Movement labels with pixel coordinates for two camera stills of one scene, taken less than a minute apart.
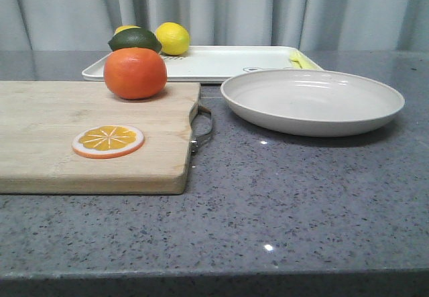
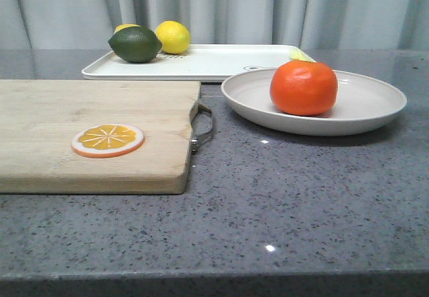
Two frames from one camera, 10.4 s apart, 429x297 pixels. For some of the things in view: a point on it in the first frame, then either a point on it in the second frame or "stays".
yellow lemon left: [125, 27] stays
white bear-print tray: [218, 63] stays
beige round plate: [311, 102] stays
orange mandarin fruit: [135, 73] → [304, 88]
